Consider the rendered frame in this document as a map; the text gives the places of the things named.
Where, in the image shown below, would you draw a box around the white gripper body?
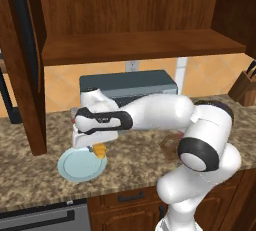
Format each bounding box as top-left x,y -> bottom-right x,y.
71,128 -> 120,150

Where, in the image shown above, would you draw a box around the grey translucent jar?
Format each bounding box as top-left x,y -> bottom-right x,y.
69,106 -> 81,123

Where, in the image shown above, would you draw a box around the brown wooden cutting board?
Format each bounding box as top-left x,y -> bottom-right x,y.
158,132 -> 188,161

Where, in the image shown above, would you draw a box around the open wooden cabinet door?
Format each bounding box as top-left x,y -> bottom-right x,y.
211,0 -> 256,60
0,0 -> 48,157

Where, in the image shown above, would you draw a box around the orange yellow pastry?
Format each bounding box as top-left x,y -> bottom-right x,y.
92,143 -> 108,160

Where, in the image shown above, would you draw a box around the light blue plate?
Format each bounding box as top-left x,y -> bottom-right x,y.
57,146 -> 108,183

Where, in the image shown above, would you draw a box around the wooden drawer front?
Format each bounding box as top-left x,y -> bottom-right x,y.
87,184 -> 169,210

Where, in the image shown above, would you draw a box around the grey blue toaster oven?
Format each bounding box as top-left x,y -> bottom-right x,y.
79,69 -> 179,109

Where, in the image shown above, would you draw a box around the wooden cupboard door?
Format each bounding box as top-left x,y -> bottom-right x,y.
89,203 -> 169,231
194,169 -> 256,231

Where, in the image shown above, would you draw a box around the grey dishwasher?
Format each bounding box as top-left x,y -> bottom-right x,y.
0,198 -> 92,231

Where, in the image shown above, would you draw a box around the wooden knife block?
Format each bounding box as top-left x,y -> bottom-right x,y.
228,59 -> 256,108

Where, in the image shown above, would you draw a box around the black drawer handle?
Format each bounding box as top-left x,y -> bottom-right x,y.
117,191 -> 146,204

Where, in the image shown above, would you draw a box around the white wall outlet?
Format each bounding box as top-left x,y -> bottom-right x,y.
125,60 -> 140,73

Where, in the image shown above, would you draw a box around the black cupboard door handle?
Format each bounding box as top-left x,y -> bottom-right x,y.
158,204 -> 166,222

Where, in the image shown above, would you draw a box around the wooden wall cabinet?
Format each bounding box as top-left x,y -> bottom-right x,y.
24,0 -> 256,67

